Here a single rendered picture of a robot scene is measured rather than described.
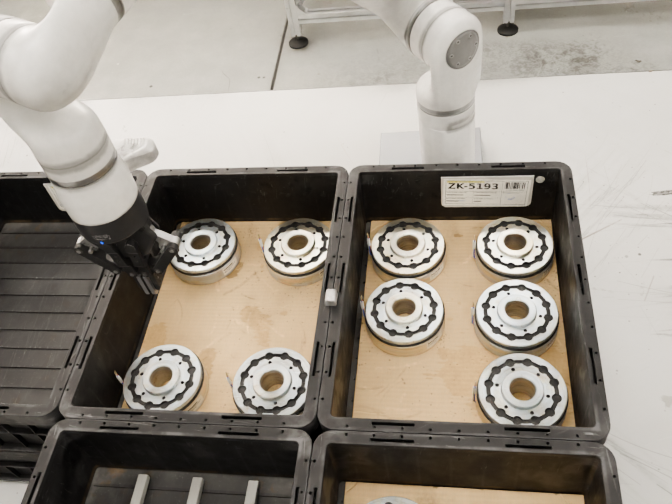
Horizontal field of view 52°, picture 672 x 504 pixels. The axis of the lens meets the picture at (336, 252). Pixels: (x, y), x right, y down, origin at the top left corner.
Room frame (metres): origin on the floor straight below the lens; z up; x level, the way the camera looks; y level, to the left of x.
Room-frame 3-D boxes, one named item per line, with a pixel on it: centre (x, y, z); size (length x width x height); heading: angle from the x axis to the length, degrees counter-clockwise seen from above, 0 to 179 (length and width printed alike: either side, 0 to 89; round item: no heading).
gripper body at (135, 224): (0.55, 0.23, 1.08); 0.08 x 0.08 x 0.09
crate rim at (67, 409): (0.57, 0.15, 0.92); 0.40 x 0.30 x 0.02; 165
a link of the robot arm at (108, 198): (0.56, 0.22, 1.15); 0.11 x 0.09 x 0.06; 165
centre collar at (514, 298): (0.47, -0.21, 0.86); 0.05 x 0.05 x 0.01
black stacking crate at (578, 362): (0.49, -0.14, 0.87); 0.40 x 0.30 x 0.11; 165
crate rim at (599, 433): (0.49, -0.14, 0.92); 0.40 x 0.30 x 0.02; 165
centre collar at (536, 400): (0.36, -0.18, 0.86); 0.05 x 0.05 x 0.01
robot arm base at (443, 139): (0.87, -0.22, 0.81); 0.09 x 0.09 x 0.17; 83
